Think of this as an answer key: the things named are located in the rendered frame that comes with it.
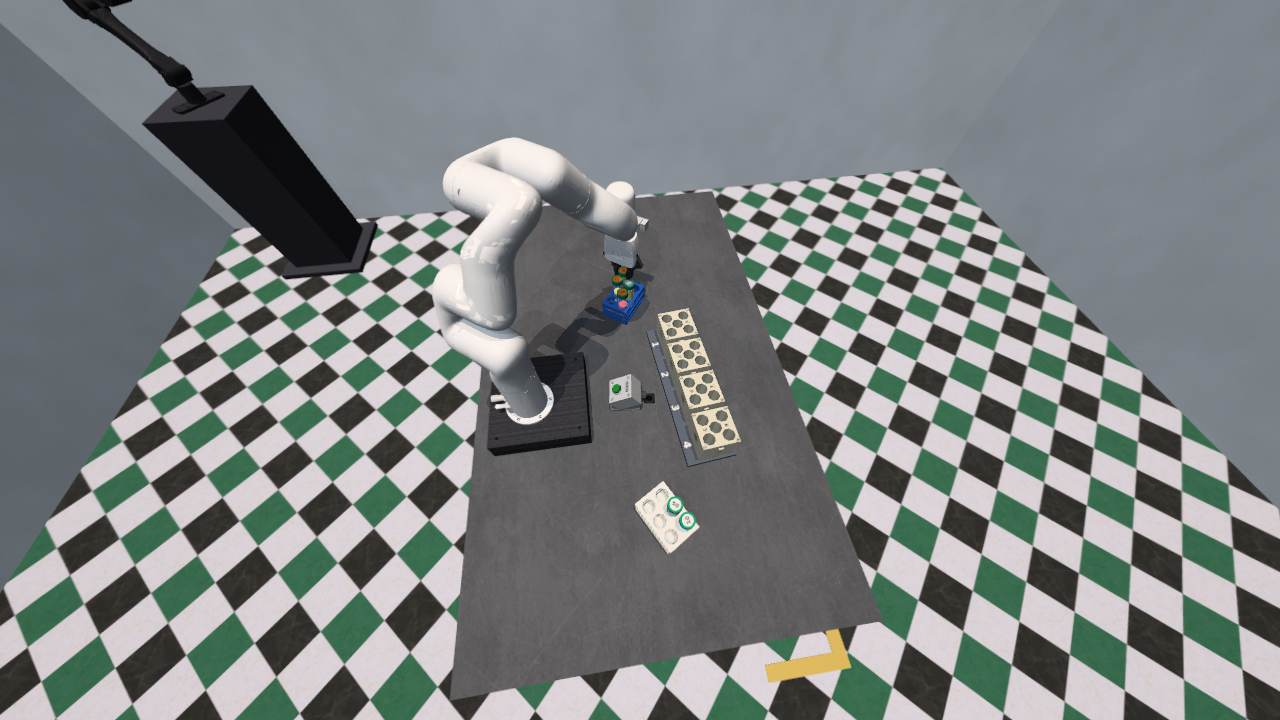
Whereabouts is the white tube rack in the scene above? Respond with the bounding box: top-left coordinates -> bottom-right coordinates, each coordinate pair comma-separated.
635,482 -> 699,555

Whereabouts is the blue tube rack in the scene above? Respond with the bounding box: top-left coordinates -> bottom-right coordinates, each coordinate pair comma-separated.
602,282 -> 644,325

